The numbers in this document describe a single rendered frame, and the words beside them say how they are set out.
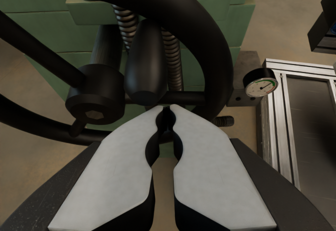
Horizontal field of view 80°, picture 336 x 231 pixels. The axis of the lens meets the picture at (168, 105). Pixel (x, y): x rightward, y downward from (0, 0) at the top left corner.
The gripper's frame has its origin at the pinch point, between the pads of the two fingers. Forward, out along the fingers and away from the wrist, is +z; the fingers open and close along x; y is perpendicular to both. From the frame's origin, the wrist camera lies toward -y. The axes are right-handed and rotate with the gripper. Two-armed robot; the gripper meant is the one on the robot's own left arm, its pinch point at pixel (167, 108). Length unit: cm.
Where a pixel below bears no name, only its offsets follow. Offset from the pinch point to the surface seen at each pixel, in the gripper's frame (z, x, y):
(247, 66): 37.0, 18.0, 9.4
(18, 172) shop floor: 60, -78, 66
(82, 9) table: 13.6, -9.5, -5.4
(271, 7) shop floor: 170, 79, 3
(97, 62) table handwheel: 11.3, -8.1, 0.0
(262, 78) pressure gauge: 25.5, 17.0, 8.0
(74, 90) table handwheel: 7.0, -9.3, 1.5
